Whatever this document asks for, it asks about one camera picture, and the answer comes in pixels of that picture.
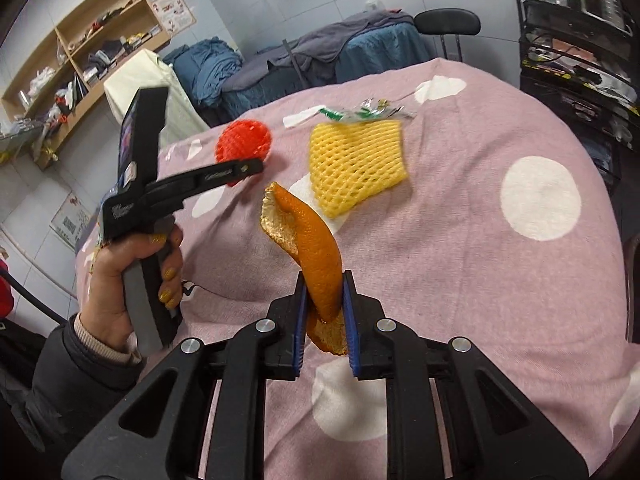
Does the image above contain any green white wrapper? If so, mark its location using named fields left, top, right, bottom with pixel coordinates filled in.
left=320, top=97, right=416, bottom=123

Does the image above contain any orange peel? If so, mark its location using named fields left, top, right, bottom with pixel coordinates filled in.
left=258, top=181, right=349, bottom=356

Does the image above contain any red foam fruit net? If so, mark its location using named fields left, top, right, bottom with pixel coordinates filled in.
left=215, top=118, right=273, bottom=188

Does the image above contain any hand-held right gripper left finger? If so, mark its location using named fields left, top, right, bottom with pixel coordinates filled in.
left=61, top=272, right=308, bottom=480

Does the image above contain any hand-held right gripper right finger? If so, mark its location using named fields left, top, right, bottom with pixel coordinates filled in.
left=342, top=269, right=591, bottom=480

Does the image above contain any wall poster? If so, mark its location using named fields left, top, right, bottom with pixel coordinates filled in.
left=151, top=0, right=195, bottom=36

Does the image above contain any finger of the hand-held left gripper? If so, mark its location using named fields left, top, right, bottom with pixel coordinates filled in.
left=145, top=156, right=265, bottom=206

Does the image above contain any cream cloth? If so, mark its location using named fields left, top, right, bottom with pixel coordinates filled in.
left=103, top=49, right=211, bottom=143

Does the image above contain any yellow foam fruit net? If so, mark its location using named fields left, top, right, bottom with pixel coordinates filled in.
left=307, top=119, right=408, bottom=219

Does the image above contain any blue bedding pile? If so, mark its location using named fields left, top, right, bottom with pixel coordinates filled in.
left=162, top=37, right=246, bottom=108

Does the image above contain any massage bed with grey towel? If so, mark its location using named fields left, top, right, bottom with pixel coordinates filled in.
left=220, top=10, right=436, bottom=121

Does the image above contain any wooden wall shelf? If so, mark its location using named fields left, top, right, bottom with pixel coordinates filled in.
left=0, top=0, right=173, bottom=168

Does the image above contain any person's left forearm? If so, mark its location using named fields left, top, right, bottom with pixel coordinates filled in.
left=0, top=312, right=146, bottom=461

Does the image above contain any person's left hand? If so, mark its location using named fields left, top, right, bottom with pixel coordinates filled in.
left=75, top=225, right=185, bottom=358

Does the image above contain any black chair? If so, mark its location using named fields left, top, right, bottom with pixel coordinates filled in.
left=414, top=7, right=482, bottom=61

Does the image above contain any white wall notice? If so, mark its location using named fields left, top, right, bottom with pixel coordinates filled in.
left=50, top=192, right=96, bottom=248

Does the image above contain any black trolley rack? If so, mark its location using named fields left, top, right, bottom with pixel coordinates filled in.
left=512, top=0, right=640, bottom=186

